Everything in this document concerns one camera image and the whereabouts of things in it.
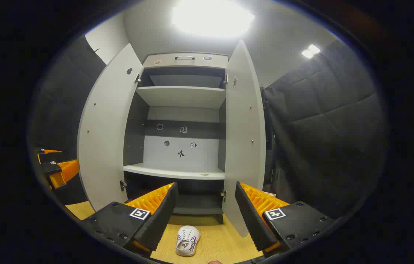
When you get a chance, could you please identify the white shoe with yellow sole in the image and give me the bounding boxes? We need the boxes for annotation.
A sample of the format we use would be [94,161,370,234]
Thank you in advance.
[175,225,200,257]

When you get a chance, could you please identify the white shoe cabinet door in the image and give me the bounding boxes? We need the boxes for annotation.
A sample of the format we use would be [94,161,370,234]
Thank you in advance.
[222,40,267,238]
[77,43,144,212]

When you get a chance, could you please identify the black backdrop cloth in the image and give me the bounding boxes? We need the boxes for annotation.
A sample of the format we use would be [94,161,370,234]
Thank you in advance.
[262,40,389,220]
[29,35,106,206]

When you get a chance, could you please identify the large ceiling light panel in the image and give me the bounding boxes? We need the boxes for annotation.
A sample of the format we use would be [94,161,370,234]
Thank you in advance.
[172,0,255,37]

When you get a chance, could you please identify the white grey shoe cabinet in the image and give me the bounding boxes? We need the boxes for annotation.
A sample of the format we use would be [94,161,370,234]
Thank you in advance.
[123,52,229,225]

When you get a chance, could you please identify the small ceiling light panel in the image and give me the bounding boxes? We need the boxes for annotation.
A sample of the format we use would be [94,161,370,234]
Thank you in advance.
[301,44,321,59]

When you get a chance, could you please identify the grey cabinet drawer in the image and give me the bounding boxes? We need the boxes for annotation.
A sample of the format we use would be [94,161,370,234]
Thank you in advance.
[143,52,229,70]

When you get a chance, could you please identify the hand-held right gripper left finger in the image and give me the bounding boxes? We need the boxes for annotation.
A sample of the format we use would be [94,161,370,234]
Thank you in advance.
[82,182,179,257]

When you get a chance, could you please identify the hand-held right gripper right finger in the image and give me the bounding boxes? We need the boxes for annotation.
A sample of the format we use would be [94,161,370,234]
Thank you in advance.
[235,181,336,257]

